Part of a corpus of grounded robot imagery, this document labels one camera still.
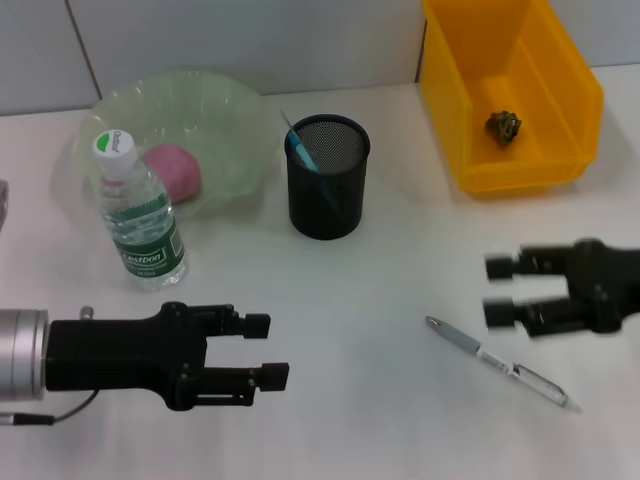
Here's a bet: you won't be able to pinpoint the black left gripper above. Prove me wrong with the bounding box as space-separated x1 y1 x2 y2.
44 301 273 413

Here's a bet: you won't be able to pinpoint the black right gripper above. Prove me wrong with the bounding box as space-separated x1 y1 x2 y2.
481 238 640 338

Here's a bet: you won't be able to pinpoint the grey and clear pen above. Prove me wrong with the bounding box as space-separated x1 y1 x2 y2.
424 314 584 414

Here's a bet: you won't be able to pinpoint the clear green-label water bottle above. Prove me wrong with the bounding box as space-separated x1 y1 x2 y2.
91 128 190 294

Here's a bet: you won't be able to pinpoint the pink peach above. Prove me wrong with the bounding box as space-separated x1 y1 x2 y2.
141 143 203 204

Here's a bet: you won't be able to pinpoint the blue and teal scissors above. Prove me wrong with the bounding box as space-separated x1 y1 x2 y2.
287 127 346 217

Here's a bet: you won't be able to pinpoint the transparent plastic ruler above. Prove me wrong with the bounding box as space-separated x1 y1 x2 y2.
279 108 307 166

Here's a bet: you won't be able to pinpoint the black mesh pen holder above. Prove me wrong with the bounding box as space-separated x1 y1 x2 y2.
284 114 374 242

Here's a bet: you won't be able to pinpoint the pale green glass fruit plate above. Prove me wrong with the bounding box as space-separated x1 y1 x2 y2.
72 69 281 220

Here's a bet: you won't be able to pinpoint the yellow plastic bin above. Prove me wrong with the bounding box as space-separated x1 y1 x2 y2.
419 0 606 200

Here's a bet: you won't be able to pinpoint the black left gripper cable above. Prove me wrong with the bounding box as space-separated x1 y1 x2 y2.
0 388 101 427

